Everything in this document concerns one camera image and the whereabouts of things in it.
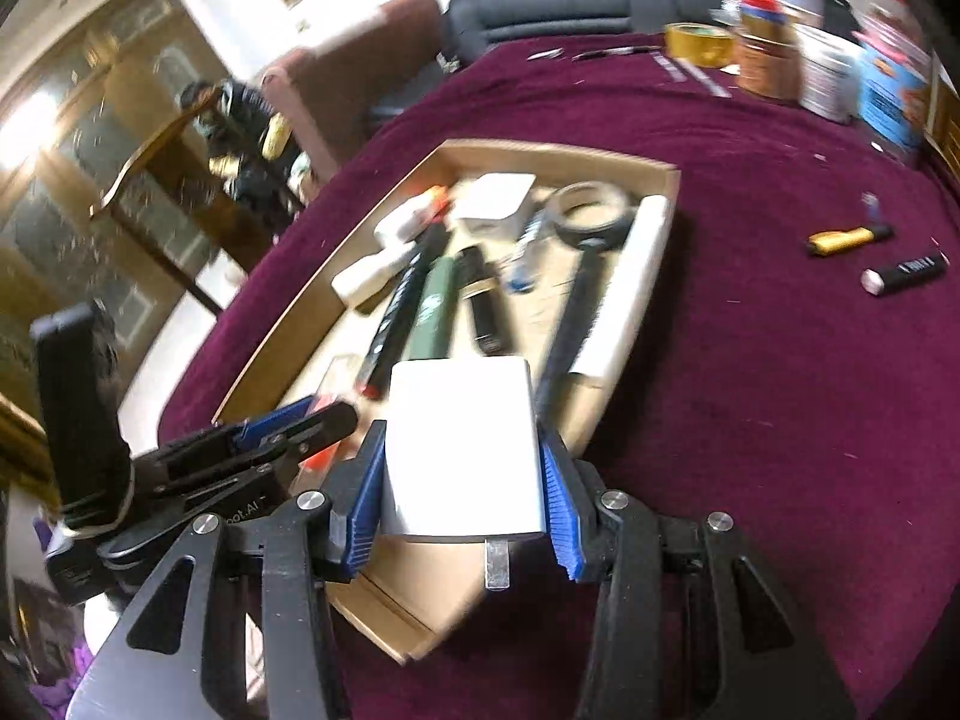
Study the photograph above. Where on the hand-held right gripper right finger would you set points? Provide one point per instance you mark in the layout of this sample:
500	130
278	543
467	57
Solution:
559	510

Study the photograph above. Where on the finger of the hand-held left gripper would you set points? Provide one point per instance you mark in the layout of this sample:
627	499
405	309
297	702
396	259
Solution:
322	426
270	421

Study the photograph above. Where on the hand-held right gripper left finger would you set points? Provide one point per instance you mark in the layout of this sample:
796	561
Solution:
364	502

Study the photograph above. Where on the red tape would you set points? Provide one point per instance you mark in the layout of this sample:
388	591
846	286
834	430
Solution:
326	456

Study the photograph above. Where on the shallow cardboard box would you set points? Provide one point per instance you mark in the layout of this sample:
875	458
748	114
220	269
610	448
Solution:
420	596

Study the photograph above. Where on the white charger block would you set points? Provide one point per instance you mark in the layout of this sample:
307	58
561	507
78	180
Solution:
495	199
461	450

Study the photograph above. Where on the black stick with red cap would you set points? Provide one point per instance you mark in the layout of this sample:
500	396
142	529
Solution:
397	315

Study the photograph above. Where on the white angled plastic adapter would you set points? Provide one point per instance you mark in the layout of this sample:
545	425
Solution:
364	281

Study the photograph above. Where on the dark green marker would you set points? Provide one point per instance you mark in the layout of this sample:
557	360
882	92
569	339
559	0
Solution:
433	307

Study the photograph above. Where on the black lipstick with gold band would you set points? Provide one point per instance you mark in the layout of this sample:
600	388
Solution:
487	322

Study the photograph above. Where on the long black pen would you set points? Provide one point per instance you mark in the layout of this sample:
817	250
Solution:
577	315

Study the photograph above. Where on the white bottle with orange cap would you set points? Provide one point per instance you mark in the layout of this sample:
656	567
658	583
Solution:
397	225

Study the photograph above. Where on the clear pen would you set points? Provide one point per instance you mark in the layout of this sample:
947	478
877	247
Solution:
525	255

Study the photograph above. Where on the glass door cabinet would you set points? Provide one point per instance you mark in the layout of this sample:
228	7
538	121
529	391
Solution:
90	165

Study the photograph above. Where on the white plastic tube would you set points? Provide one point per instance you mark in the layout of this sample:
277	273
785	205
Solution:
637	270

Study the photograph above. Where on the wooden side table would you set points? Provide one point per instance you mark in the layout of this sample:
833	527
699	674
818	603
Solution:
161	157

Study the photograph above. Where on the dark clutter pile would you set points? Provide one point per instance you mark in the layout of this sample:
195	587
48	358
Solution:
240	127

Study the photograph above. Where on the grey tape roll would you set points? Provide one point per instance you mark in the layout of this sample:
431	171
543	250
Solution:
622	219

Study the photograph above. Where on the brown armchair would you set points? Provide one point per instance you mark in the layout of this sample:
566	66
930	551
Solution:
345	75

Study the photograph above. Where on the yellow and black utility knife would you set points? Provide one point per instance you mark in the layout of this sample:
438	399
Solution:
832	242

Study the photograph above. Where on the black cylinder with silver end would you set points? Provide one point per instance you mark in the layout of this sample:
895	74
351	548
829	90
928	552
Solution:
907	270

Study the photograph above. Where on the small clear vial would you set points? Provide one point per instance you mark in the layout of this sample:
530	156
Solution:
871	208

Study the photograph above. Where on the silver pen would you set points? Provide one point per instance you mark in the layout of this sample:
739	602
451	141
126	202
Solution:
671	67
709	82

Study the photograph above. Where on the thin dark pen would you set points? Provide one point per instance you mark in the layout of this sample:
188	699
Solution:
615	52

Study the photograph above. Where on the yellow tape roll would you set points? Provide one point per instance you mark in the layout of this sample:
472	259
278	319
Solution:
697	43

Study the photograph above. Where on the brown jar with red lid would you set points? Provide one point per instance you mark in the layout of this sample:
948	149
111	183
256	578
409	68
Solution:
765	60

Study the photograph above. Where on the black leather sofa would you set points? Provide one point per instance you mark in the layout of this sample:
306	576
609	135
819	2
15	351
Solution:
585	4

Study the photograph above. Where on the white plastic tub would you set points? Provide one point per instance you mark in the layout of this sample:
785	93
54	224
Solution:
825	79

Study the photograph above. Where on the blue label jar pink lid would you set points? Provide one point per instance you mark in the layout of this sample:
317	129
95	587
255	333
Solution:
892	101

